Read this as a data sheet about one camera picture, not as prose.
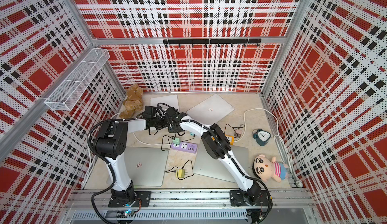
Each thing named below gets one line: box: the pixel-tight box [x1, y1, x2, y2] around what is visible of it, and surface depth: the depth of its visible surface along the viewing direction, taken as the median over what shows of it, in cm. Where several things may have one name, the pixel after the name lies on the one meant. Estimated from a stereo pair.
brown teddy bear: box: [118, 83, 144, 119], surface depth 109 cm
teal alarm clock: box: [252, 128, 273, 147], surface depth 94 cm
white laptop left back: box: [150, 94, 180, 111], surface depth 121 cm
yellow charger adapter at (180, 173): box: [175, 168, 185, 179], surface depth 81 cm
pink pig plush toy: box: [252, 154, 290, 183], surface depth 78 cm
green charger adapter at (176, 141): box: [172, 137, 181, 145], surface depth 89 cm
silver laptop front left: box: [106, 146, 169, 187], surface depth 87 cm
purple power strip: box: [171, 141, 199, 154], surface depth 91 cm
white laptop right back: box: [185, 93, 235, 126], surface depth 113 cm
